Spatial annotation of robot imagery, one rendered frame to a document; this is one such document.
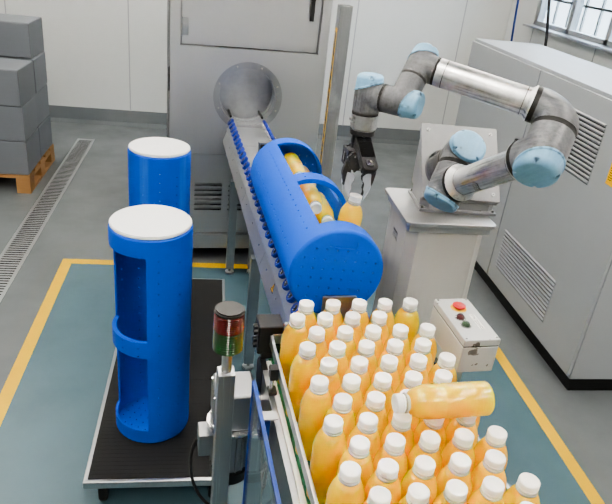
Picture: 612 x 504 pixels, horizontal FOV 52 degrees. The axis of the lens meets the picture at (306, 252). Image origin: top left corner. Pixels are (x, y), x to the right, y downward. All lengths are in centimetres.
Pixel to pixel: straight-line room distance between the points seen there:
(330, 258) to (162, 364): 85
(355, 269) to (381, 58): 535
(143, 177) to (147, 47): 405
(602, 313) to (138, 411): 221
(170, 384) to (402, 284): 93
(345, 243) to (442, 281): 59
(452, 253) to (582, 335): 132
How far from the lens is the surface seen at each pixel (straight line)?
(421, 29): 711
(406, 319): 172
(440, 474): 130
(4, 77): 501
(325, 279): 181
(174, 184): 290
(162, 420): 252
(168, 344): 231
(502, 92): 175
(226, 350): 131
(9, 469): 280
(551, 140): 167
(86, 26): 691
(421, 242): 216
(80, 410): 300
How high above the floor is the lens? 194
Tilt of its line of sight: 26 degrees down
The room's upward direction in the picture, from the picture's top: 7 degrees clockwise
